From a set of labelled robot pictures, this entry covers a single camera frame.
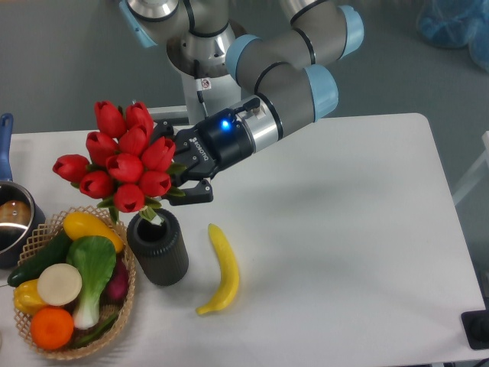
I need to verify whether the dark grey ribbed vase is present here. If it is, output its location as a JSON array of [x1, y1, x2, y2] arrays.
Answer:
[[127, 209, 189, 287]]

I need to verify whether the green chili pepper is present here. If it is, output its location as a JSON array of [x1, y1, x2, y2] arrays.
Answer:
[[71, 313, 118, 349]]

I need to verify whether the purple red onion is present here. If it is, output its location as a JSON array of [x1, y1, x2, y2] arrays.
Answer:
[[105, 258, 129, 302]]

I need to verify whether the black device at table edge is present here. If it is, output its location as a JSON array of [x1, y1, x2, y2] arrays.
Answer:
[[461, 310, 488, 350]]

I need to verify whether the orange fruit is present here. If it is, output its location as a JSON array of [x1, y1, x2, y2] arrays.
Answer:
[[30, 307, 74, 350]]

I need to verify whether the red tulip bouquet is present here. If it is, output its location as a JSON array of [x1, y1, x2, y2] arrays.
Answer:
[[53, 101, 185, 225]]

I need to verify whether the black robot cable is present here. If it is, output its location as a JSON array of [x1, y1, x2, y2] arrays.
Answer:
[[193, 59, 212, 119]]

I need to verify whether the blue plastic bag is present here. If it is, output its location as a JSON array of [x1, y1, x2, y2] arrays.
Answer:
[[416, 1, 488, 71]]

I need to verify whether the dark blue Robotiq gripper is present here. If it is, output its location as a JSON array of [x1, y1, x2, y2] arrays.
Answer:
[[150, 108, 254, 206]]

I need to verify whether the dark green cucumber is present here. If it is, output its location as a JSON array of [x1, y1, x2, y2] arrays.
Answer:
[[7, 230, 73, 287]]

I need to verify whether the woven wicker basket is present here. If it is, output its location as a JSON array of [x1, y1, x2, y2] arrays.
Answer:
[[14, 206, 136, 361]]

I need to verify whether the blue handled saucepan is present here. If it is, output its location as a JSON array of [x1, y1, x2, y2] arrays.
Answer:
[[1, 113, 45, 269]]

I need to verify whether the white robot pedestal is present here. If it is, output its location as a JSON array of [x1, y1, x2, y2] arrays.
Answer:
[[131, 21, 253, 129]]

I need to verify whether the yellow banana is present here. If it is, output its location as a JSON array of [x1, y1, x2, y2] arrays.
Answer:
[[196, 223, 240, 316]]

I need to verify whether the green bok choy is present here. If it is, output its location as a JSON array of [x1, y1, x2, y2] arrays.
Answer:
[[66, 235, 116, 330]]

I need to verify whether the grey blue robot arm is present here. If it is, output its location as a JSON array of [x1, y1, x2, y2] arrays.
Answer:
[[119, 1, 364, 206]]

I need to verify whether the yellow bell pepper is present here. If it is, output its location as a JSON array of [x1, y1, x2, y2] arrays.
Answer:
[[14, 279, 47, 316]]

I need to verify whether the yellow squash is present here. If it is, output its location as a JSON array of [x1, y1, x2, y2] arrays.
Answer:
[[63, 212, 125, 253]]

